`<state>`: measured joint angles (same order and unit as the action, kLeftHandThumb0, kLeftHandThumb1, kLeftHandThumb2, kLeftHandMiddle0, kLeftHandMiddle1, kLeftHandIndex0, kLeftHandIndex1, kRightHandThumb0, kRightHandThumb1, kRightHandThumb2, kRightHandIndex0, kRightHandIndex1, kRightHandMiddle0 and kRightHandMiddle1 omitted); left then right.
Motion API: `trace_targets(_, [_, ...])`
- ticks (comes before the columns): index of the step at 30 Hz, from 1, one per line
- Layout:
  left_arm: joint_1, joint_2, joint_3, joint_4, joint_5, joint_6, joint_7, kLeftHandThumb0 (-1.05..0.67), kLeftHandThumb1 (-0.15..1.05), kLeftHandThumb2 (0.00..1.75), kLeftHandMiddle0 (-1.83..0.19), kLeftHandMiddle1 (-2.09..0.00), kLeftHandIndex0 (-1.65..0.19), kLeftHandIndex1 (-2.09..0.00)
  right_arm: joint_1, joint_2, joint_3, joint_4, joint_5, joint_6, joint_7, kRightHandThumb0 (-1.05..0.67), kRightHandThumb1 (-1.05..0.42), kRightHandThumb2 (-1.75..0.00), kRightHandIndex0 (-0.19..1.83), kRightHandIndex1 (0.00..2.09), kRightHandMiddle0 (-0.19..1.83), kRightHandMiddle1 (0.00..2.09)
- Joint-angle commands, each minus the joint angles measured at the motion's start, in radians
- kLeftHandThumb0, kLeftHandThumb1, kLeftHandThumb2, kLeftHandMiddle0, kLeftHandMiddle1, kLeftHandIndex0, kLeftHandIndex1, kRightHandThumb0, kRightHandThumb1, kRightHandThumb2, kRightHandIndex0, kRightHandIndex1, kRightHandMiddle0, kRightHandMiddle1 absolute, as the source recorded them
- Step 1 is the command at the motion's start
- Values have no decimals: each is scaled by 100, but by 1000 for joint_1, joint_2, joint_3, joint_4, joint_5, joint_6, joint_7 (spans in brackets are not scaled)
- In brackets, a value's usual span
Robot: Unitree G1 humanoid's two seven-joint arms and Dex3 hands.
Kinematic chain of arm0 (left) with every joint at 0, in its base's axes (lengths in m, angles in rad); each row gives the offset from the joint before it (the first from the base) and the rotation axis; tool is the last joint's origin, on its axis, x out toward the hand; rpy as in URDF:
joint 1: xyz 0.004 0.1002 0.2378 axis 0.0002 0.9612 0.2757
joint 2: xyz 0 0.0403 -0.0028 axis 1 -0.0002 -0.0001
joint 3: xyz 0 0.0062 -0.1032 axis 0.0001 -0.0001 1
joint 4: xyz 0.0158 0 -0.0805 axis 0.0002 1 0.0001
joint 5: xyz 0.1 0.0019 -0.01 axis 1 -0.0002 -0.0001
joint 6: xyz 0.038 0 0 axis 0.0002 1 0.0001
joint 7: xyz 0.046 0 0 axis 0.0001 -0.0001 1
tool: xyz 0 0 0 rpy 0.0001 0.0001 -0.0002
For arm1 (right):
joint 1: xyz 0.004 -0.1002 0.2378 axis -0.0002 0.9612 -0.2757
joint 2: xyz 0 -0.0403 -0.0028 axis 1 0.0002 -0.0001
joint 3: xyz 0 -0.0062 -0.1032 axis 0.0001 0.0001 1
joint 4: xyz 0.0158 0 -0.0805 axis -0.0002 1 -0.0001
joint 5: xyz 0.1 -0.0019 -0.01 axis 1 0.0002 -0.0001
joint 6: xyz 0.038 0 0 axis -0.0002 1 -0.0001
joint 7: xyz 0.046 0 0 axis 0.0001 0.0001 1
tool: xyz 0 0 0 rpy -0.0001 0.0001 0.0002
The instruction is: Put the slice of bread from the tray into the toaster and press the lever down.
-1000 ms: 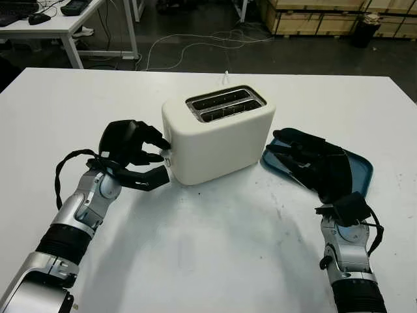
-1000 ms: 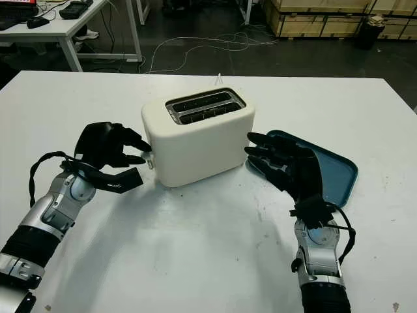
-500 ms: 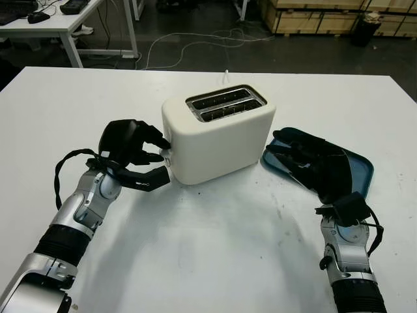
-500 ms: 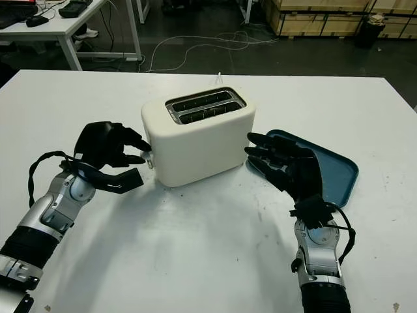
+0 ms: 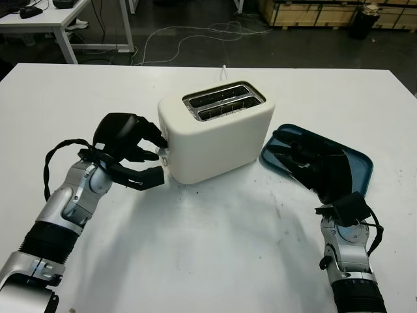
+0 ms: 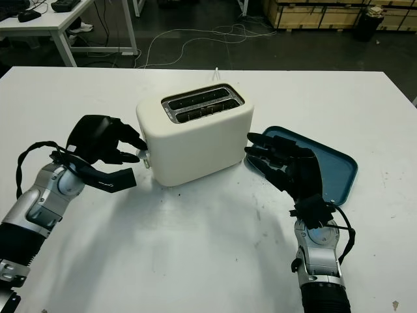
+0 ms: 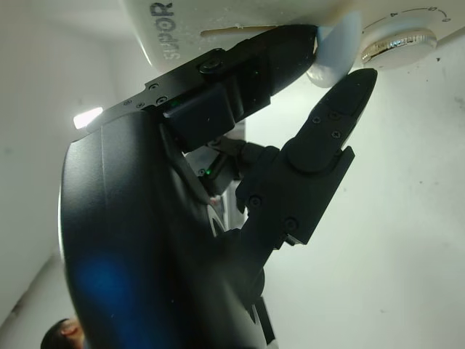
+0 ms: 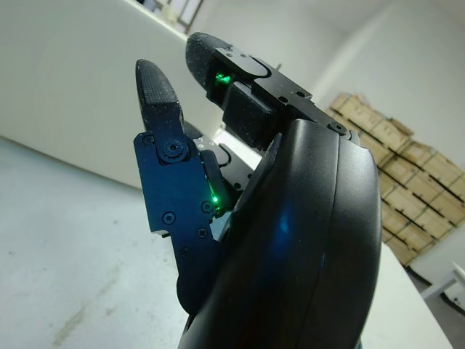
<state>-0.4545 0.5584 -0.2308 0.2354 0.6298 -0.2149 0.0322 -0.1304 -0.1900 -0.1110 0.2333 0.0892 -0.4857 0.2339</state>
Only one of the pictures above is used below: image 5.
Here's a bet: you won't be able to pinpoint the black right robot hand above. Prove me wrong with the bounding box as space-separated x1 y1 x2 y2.
272 130 354 204

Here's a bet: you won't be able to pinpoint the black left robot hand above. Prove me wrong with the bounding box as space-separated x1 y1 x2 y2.
92 112 169 163

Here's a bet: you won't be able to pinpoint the teal plastic tray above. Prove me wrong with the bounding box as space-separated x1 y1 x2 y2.
259 123 375 198

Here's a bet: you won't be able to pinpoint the white two-slot toaster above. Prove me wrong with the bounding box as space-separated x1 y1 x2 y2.
157 80 276 185

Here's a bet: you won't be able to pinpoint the white shoes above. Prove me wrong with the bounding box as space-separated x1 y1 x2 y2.
66 18 90 32

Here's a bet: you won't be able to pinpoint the white office desk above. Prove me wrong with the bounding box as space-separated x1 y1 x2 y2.
0 0 135 65

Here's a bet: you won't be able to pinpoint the black computer mouse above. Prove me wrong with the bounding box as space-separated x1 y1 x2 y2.
19 7 44 20

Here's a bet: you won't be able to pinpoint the black waste bin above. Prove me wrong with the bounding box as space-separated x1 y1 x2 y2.
349 3 381 41

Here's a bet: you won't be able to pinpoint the wooden crate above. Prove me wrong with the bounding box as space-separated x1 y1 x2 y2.
263 0 417 31

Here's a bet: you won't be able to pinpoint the black keyboard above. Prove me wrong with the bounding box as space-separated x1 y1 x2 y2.
0 0 22 16

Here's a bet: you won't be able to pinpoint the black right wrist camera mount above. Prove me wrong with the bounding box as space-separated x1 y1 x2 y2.
314 191 373 228

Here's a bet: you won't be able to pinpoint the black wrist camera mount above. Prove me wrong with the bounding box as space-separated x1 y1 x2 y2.
314 191 373 228
78 148 165 193

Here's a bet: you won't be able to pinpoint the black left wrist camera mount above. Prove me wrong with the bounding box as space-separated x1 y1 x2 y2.
78 148 165 193

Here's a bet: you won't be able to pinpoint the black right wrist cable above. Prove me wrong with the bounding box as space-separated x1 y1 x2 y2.
357 201 384 259

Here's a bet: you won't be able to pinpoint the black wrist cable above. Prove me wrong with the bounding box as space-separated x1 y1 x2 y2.
44 138 96 200
357 201 384 259

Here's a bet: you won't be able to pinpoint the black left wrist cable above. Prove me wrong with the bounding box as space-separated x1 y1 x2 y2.
44 138 96 200

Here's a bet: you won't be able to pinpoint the white cable on floor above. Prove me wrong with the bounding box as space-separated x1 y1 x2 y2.
132 21 273 67

